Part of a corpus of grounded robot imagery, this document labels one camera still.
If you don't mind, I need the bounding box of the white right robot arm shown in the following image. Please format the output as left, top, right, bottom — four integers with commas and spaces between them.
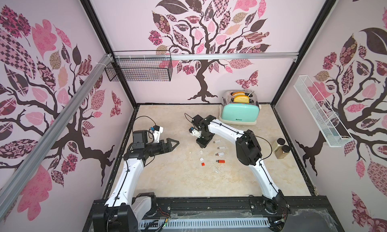
189, 115, 287, 214

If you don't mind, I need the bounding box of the glass spice jar far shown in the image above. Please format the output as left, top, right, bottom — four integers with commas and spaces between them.
271, 138, 286, 152

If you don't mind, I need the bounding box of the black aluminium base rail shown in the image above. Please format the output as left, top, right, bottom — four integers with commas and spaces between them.
83, 195, 343, 232

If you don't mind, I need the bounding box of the glass spice jar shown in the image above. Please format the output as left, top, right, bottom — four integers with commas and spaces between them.
275, 145, 291, 159
271, 138, 286, 152

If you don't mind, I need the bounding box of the bread slice in toaster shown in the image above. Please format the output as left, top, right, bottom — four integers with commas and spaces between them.
231, 92, 250, 104

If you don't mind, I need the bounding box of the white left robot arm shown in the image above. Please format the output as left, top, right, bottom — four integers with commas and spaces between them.
92, 138, 179, 232

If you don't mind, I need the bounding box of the white wire shelf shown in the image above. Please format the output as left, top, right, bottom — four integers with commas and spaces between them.
293, 75, 354, 147

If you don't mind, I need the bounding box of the mint green toaster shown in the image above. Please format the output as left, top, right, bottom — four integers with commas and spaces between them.
218, 90, 261, 125

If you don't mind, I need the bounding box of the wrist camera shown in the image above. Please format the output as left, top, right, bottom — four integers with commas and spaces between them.
150, 125, 163, 143
188, 127, 201, 138

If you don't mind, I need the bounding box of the black wire basket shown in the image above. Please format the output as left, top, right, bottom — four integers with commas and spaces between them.
105, 49, 173, 82

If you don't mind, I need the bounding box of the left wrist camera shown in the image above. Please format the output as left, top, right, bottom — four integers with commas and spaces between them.
150, 125, 163, 143

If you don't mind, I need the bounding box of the glass spice jar near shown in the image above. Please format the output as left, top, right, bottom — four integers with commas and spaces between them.
275, 145, 291, 159

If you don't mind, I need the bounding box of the white slotted cable duct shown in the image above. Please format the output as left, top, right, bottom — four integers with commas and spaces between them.
148, 217, 270, 230

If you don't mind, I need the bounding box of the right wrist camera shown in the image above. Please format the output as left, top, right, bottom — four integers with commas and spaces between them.
188, 127, 201, 138

